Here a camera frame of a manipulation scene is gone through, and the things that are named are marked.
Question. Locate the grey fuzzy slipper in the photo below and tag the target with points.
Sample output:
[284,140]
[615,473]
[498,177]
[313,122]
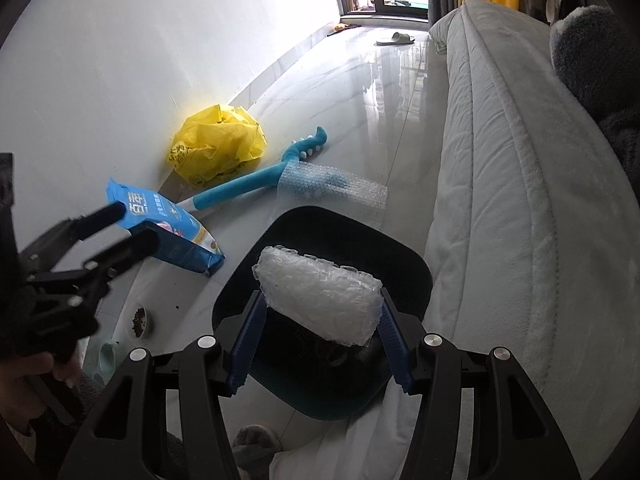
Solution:
[255,442]

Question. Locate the pet food bowl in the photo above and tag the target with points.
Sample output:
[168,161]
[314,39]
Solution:
[140,321]

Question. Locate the yellow slipper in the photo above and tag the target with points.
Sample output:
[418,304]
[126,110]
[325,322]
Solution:
[339,28]

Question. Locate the dark teal trash bin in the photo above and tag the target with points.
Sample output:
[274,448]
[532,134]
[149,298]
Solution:
[320,230]

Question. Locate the blue plush toy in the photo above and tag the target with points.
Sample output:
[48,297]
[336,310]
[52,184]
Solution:
[240,187]

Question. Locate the bed with grey cover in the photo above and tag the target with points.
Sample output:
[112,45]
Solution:
[500,210]

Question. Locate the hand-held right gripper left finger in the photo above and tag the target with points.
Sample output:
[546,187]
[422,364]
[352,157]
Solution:
[247,345]

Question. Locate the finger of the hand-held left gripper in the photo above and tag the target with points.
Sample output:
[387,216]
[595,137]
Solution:
[142,242]
[107,214]

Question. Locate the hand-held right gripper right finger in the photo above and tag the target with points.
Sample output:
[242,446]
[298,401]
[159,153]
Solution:
[395,340]

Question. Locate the bubble wrap roll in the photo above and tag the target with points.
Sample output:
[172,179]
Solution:
[320,290]

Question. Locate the dark grey fleece blanket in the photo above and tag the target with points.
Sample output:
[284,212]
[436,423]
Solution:
[590,60]

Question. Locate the blue packet on floor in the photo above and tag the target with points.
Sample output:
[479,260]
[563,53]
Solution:
[340,195]

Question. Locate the mint green bowl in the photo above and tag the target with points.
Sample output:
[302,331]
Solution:
[107,360]

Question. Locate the person's left hand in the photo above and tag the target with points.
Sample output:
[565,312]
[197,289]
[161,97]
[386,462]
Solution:
[25,385]

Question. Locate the yellow plastic bag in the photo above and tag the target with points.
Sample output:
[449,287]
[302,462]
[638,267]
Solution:
[215,140]

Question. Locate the person's dark clothing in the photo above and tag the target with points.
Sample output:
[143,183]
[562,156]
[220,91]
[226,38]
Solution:
[50,445]

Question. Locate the blue pet food bag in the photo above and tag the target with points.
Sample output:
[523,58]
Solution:
[170,215]

